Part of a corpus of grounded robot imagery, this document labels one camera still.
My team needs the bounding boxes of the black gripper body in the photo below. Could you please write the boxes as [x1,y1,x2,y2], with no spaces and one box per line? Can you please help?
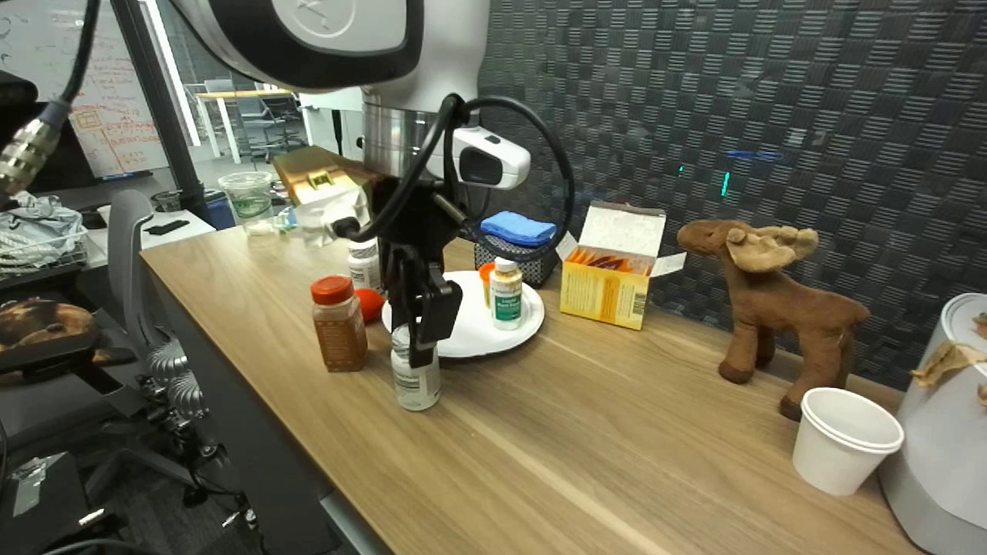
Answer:
[369,177,470,256]

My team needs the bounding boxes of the small orange container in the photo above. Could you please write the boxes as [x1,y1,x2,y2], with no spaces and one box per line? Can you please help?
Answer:
[474,258,501,310]

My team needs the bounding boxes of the small white pill bottle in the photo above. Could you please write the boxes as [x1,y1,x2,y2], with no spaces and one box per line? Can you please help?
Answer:
[387,322,445,413]

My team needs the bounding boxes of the yellow cap green label bottle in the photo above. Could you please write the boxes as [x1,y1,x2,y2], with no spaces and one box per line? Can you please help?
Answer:
[486,256,528,329]

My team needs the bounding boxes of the spice jar orange lid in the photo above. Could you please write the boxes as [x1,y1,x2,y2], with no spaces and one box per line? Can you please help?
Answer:
[307,275,369,378]

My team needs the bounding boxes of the white paper plate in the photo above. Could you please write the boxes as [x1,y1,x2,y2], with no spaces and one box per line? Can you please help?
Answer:
[378,268,546,365]

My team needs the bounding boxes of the orange green ball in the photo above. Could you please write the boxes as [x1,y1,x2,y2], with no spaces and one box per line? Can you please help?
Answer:
[350,287,387,327]

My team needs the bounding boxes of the blue folded cloth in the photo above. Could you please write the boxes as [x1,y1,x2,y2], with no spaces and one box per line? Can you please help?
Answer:
[479,211,560,253]

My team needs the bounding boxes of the grey box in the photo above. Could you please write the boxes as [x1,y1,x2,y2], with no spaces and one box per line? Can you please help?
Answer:
[474,234,563,291]

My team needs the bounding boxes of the clear plastic container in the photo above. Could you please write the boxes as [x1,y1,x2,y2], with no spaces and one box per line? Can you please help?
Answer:
[218,166,283,232]

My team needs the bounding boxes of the yellow open tea box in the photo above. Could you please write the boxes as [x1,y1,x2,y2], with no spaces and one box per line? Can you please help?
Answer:
[551,202,688,332]

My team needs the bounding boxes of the black phone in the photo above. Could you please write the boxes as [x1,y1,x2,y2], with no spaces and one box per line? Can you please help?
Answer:
[142,217,194,237]

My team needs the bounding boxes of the brown moose plush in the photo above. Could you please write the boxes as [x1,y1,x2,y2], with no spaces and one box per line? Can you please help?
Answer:
[675,217,875,424]

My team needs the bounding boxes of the grey jeans pile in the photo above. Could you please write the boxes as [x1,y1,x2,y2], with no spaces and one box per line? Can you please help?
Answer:
[0,189,100,279]

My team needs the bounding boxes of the brown patterned cushion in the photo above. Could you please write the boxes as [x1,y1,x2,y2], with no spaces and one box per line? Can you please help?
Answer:
[0,297,102,375]

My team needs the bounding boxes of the white foam cup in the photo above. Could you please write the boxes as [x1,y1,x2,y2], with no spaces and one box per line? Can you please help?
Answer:
[789,387,908,499]

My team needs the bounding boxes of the brown green wrist camera mount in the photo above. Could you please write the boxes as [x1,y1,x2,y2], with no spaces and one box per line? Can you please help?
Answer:
[274,144,378,226]

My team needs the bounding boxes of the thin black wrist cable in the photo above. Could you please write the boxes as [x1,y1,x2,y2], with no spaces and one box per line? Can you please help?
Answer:
[348,94,581,247]

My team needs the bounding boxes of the thick cable metal connector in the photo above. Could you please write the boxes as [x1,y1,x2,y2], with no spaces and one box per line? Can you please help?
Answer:
[0,0,106,205]

